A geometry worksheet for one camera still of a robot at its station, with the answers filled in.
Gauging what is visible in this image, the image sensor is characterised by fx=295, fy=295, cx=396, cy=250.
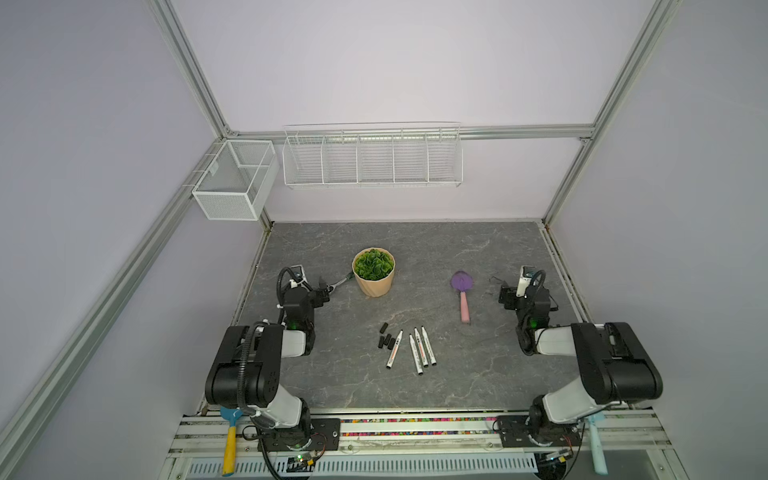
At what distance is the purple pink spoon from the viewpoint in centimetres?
95

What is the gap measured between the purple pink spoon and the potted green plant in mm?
241

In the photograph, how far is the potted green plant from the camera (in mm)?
931
